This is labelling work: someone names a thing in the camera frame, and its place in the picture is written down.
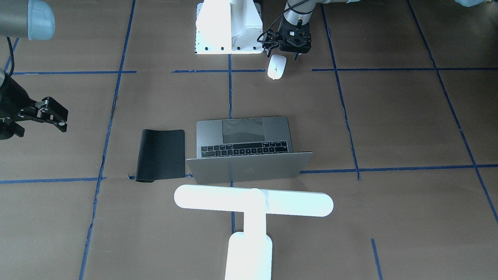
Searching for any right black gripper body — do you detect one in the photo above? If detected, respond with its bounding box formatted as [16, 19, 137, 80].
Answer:
[0, 76, 35, 140]

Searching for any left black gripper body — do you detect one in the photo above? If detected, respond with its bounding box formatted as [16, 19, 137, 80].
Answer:
[279, 19, 312, 54]

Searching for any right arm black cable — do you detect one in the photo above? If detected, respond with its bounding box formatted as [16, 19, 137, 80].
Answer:
[4, 37, 16, 76]

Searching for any grey laptop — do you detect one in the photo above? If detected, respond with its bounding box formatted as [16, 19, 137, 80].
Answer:
[186, 116, 313, 185]

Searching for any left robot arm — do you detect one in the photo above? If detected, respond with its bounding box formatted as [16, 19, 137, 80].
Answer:
[264, 0, 357, 60]

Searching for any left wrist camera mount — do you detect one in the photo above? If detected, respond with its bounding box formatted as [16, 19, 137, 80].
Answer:
[256, 30, 285, 58]

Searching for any white computer mouse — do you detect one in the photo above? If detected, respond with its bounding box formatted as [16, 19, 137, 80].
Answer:
[267, 54, 287, 80]

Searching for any white desk lamp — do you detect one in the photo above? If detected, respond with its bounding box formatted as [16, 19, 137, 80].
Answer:
[174, 184, 334, 280]

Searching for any black mouse pad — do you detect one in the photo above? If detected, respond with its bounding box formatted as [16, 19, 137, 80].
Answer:
[135, 129, 186, 183]

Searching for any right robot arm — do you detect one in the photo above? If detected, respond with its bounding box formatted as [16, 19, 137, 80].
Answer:
[0, 0, 69, 140]

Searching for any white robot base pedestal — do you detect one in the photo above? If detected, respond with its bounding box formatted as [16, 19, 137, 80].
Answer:
[195, 0, 263, 55]

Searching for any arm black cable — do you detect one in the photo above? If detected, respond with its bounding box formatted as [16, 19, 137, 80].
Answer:
[257, 0, 312, 43]
[4, 37, 16, 76]

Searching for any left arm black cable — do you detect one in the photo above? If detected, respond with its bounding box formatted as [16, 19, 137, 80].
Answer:
[257, 0, 312, 43]

